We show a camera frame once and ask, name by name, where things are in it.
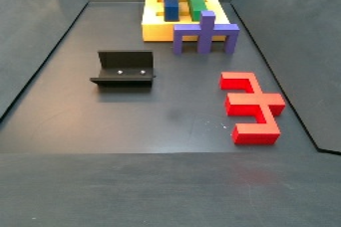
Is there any blue long block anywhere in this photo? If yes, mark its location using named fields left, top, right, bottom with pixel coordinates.
left=164, top=0, right=179, bottom=22

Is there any yellow slotted board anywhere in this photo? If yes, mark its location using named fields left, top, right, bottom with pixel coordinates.
left=142, top=0, right=228, bottom=42

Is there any green long block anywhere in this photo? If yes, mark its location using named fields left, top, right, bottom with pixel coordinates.
left=187, top=0, right=206, bottom=22

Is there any purple cross-shaped block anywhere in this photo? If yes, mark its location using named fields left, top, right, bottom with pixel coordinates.
left=172, top=10, right=239, bottom=55

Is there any red branched block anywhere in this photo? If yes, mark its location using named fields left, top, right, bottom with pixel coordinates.
left=219, top=72, right=285, bottom=145

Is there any black angled bracket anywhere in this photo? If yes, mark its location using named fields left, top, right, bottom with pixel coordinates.
left=89, top=50, right=155, bottom=87

